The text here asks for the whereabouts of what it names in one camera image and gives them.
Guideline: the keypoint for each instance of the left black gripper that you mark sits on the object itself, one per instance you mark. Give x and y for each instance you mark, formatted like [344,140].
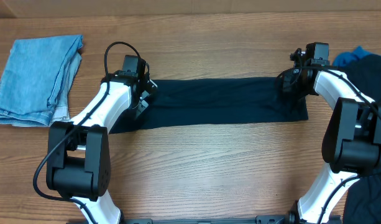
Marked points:
[143,106]

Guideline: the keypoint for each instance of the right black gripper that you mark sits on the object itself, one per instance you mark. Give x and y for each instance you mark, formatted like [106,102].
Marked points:
[289,83]

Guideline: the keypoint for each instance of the dark navy t-shirt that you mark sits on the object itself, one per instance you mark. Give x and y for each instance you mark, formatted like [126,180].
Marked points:
[215,101]

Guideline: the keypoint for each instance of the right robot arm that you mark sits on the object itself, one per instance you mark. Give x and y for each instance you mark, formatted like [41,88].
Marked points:
[351,147]

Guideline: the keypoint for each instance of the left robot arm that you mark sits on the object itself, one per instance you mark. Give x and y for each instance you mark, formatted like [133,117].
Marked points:
[79,166]

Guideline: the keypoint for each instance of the blue garment under pile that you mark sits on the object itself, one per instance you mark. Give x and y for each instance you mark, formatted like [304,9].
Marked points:
[345,58]

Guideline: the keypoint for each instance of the folded light blue jeans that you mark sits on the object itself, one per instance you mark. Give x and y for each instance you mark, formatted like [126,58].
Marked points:
[37,79]

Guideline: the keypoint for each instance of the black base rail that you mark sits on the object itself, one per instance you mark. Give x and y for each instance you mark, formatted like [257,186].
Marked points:
[261,219]

